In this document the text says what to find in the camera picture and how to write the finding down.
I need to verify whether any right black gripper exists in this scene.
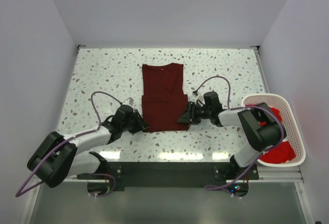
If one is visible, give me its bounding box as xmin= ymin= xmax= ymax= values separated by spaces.
xmin=176 ymin=101 xmax=211 ymax=125

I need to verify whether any dark red t-shirt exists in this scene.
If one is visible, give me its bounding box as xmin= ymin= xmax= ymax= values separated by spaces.
xmin=141 ymin=63 xmax=189 ymax=133

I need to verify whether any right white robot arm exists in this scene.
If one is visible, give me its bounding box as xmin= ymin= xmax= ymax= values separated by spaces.
xmin=177 ymin=91 xmax=286 ymax=179

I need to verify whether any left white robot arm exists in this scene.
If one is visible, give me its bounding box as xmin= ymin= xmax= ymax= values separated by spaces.
xmin=27 ymin=104 xmax=149 ymax=188

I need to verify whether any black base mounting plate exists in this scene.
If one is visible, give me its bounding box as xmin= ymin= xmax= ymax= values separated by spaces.
xmin=76 ymin=161 xmax=260 ymax=192

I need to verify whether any bright red t-shirt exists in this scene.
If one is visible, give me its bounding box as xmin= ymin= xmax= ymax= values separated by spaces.
xmin=257 ymin=105 xmax=296 ymax=164

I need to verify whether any white plastic laundry basket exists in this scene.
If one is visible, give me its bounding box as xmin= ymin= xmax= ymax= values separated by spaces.
xmin=241 ymin=93 xmax=306 ymax=167

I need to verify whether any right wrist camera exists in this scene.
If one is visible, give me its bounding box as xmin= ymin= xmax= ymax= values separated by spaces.
xmin=192 ymin=91 xmax=204 ymax=102

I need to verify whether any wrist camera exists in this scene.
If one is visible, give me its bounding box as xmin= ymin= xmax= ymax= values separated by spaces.
xmin=123 ymin=97 xmax=134 ymax=106
xmin=192 ymin=91 xmax=204 ymax=102

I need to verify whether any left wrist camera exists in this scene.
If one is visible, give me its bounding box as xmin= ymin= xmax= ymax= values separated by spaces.
xmin=123 ymin=97 xmax=134 ymax=106

